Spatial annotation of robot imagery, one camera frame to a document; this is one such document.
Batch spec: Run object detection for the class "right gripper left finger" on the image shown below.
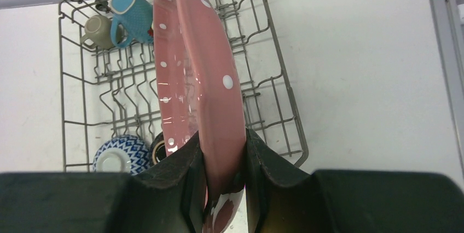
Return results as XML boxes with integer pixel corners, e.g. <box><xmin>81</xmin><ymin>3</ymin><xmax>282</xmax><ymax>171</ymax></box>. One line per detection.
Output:
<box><xmin>134</xmin><ymin>133</ymin><xmax>206</xmax><ymax>232</ymax></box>

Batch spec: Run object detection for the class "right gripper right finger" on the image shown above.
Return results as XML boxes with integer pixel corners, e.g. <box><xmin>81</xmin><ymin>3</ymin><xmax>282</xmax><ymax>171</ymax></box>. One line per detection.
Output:
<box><xmin>245</xmin><ymin>129</ymin><xmax>319</xmax><ymax>232</ymax></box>

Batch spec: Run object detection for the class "dark brown glazed bowl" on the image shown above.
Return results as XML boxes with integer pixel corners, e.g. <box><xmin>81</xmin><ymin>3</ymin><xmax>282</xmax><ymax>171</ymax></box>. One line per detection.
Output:
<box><xmin>149</xmin><ymin>132</ymin><xmax>166</xmax><ymax>164</ymax></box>

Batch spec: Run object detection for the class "orange patterned small bowl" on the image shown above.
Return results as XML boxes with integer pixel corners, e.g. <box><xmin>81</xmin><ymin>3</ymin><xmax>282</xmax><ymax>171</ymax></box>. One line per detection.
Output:
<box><xmin>91</xmin><ymin>135</ymin><xmax>154</xmax><ymax>176</ymax></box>

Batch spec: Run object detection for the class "grey wire dish rack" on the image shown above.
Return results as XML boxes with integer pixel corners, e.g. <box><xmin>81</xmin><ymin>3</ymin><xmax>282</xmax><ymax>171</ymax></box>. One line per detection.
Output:
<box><xmin>58</xmin><ymin>0</ymin><xmax>309</xmax><ymax>171</ymax></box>

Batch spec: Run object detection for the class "pink polka dot plate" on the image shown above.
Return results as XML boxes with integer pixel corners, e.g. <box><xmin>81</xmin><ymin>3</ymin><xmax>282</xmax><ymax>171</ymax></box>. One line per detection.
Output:
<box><xmin>152</xmin><ymin>0</ymin><xmax>246</xmax><ymax>232</ymax></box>

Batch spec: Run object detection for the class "blue handled white mug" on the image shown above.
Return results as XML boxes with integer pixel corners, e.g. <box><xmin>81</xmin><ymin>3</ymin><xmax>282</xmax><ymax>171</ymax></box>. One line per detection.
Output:
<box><xmin>109</xmin><ymin>0</ymin><xmax>154</xmax><ymax>48</ymax></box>

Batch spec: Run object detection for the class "small grey cup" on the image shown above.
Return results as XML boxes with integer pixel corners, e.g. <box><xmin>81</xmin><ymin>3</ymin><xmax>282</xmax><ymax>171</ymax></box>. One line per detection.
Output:
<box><xmin>80</xmin><ymin>15</ymin><xmax>115</xmax><ymax>49</ymax></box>

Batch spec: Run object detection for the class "aluminium side rail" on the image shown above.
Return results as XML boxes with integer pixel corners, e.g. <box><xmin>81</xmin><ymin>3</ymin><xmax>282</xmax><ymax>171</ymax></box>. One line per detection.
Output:
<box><xmin>429</xmin><ymin>0</ymin><xmax>463</xmax><ymax>169</ymax></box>

